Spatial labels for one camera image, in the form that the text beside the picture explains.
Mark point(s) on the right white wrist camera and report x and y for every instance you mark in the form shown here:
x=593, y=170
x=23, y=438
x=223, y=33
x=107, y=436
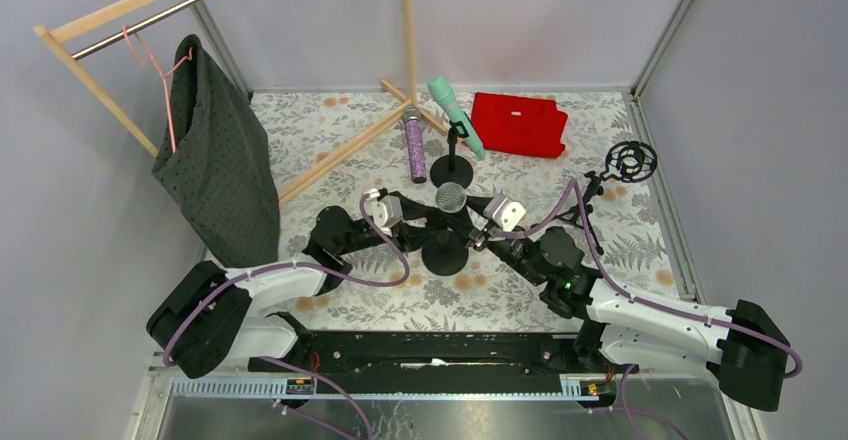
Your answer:
x=504, y=212

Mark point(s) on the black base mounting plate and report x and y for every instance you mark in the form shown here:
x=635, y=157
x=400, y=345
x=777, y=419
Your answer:
x=425, y=362

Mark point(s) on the mint green microphone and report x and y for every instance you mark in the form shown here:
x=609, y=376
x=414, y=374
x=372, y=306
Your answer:
x=444, y=95

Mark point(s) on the black glitter microphone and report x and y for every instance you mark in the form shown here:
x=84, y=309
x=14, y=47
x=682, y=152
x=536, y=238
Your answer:
x=451, y=199

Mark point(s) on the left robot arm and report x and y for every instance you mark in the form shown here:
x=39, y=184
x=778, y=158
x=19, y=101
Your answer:
x=217, y=315

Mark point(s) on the black round-base mic stand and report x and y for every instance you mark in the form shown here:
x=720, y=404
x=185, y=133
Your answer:
x=452, y=168

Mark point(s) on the wooden clothes rack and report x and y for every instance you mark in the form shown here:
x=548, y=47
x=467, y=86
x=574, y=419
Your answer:
x=55, y=40

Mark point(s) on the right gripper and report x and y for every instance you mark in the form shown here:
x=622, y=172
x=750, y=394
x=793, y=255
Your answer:
x=486, y=230

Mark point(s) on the black tripod shock-mount stand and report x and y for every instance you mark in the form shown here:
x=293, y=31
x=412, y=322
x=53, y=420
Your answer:
x=628, y=162

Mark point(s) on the dark grey dotted garment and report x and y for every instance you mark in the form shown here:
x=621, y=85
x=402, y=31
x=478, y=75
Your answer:
x=215, y=165

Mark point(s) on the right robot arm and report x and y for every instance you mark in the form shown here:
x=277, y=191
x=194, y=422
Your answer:
x=740, y=350

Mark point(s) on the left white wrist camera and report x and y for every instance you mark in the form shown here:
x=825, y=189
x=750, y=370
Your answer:
x=384, y=210

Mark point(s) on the purple glitter microphone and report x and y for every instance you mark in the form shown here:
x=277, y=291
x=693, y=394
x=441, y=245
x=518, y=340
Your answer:
x=411, y=119

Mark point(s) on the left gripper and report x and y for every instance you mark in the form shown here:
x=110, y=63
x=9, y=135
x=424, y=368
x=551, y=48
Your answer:
x=403, y=219

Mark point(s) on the red folded cloth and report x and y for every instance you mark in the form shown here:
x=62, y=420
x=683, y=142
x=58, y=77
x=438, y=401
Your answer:
x=519, y=125

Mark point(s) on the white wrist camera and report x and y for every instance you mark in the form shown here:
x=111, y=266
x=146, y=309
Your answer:
x=384, y=210
x=504, y=212

